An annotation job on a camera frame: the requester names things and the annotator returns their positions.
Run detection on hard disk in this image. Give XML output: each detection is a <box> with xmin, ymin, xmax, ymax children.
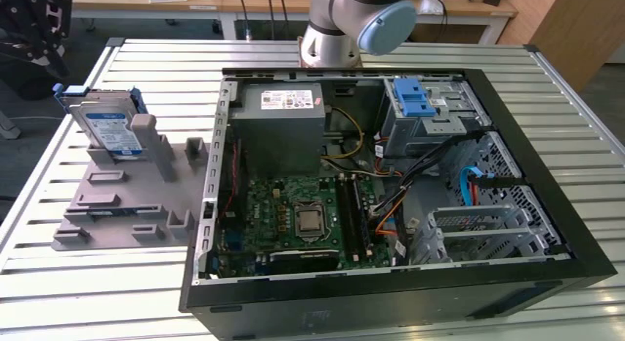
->
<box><xmin>53</xmin><ymin>83</ymin><xmax>152</xmax><ymax>161</ymax></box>

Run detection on metal disk bay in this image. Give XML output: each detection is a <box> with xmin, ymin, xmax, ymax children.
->
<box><xmin>413</xmin><ymin>203</ymin><xmax>574</xmax><ymax>265</ymax></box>

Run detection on wooden desk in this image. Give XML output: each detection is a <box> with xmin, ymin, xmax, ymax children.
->
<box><xmin>46</xmin><ymin>0</ymin><xmax>520</xmax><ymax>45</ymax></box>

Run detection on white metal foot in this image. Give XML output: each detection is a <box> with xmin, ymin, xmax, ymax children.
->
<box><xmin>0</xmin><ymin>110</ymin><xmax>25</xmax><ymax>140</ymax></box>

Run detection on grey parts rack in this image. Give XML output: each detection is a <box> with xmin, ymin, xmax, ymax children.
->
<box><xmin>53</xmin><ymin>113</ymin><xmax>212</xmax><ymax>251</ymax></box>

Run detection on RAM stick with blue label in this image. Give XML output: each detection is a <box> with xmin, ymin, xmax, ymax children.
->
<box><xmin>87</xmin><ymin>208</ymin><xmax>144</xmax><ymax>216</ymax></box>

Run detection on grey power supply unit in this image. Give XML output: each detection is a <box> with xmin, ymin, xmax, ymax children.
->
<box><xmin>229</xmin><ymin>80</ymin><xmax>328</xmax><ymax>177</ymax></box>

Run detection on green motherboard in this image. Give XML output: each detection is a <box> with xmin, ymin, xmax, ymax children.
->
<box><xmin>214</xmin><ymin>172</ymin><xmax>392</xmax><ymax>280</ymax></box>

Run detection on silver CPU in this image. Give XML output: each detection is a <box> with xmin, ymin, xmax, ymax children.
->
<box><xmin>297</xmin><ymin>209</ymin><xmax>326</xmax><ymax>232</ymax></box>

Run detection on black graphics card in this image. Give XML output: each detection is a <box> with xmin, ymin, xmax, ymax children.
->
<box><xmin>266</xmin><ymin>247</ymin><xmax>341</xmax><ymax>274</ymax></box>

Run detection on metal drive cage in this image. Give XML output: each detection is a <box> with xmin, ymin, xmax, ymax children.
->
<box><xmin>380</xmin><ymin>77</ymin><xmax>495</xmax><ymax>159</ymax></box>

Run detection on black PC case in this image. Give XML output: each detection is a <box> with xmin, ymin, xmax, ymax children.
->
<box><xmin>178</xmin><ymin>67</ymin><xmax>620</xmax><ymax>341</ymax></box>

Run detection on wooden cabinet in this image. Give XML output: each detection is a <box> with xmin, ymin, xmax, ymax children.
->
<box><xmin>497</xmin><ymin>0</ymin><xmax>625</xmax><ymax>93</ymax></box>

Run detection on yellow wires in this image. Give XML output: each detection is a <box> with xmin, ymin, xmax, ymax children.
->
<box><xmin>322</xmin><ymin>106</ymin><xmax>365</xmax><ymax>161</ymax></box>

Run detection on blue plastic drive bracket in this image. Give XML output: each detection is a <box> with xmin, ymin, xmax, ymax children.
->
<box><xmin>393</xmin><ymin>77</ymin><xmax>436</xmax><ymax>118</ymax></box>

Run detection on black cable bundle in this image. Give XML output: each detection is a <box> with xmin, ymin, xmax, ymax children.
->
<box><xmin>376</xmin><ymin>135</ymin><xmax>485</xmax><ymax>225</ymax></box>

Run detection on red orange power wire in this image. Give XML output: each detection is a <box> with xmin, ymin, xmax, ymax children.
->
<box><xmin>375</xmin><ymin>174</ymin><xmax>485</xmax><ymax>239</ymax></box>

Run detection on blue data wire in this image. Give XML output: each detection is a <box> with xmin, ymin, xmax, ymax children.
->
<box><xmin>459</xmin><ymin>165</ymin><xmax>527</xmax><ymax>210</ymax></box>

